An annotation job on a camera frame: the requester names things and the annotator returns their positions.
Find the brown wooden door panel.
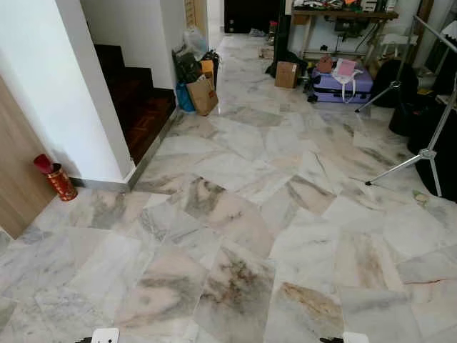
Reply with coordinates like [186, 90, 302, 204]
[0, 75, 56, 240]

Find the white and pink tote bag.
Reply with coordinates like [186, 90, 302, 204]
[331, 59, 362, 104]

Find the purple suitcase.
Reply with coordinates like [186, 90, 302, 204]
[309, 66, 375, 105]

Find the white plastic bag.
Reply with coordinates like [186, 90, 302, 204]
[183, 27, 209, 59]

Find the cluttered wooden table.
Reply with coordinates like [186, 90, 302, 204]
[291, 6, 400, 62]

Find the black backpack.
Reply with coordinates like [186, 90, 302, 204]
[371, 59, 419, 109]

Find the brown paper bag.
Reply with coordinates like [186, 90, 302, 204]
[186, 74, 220, 117]

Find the small plain cardboard box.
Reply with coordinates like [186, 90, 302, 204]
[275, 61, 300, 89]

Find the black cabinet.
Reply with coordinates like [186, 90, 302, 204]
[224, 0, 283, 35]

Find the large black bag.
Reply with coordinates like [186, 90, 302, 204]
[389, 91, 457, 202]

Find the red cylindrical tin canister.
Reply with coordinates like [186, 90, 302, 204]
[33, 154, 78, 202]

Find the dark wooden staircase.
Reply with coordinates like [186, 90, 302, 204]
[93, 44, 178, 166]

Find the silver tripod stand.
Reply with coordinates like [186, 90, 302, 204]
[355, 14, 457, 198]

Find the blue bag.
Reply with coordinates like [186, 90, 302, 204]
[175, 81, 196, 114]

